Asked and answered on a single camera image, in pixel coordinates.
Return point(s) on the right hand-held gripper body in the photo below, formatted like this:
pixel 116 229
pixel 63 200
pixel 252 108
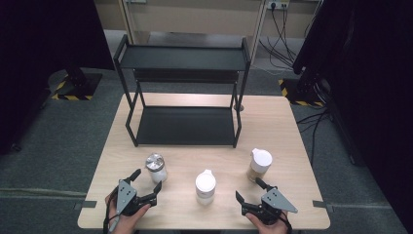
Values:
pixel 276 200

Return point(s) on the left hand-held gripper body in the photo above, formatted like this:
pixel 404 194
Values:
pixel 126 195

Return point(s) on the glass jar with faceted lid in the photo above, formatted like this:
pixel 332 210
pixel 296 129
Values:
pixel 158 175

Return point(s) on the white-lid jar of brown powder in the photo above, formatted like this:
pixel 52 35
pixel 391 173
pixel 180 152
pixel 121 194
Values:
pixel 261 161

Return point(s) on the white-lid jar of white granules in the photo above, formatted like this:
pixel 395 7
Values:
pixel 205 185

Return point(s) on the black metal shelf rack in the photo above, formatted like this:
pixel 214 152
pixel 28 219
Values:
pixel 185 126

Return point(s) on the person's left hand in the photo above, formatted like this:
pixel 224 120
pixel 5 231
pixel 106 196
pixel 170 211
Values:
pixel 125 224

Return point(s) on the person's right hand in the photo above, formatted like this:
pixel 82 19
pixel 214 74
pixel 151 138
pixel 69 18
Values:
pixel 271 229

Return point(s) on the grey tape strip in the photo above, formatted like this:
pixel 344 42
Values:
pixel 321 204
pixel 85 204

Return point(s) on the black stand base striped tape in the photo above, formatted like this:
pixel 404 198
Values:
pixel 308 87
pixel 78 84

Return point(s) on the dark curtain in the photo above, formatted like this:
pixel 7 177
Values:
pixel 373 81
pixel 39 48

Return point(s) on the beige desk with white frame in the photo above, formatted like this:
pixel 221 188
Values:
pixel 195 19

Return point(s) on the white wall socket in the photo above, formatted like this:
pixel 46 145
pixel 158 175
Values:
pixel 276 4
pixel 135 1

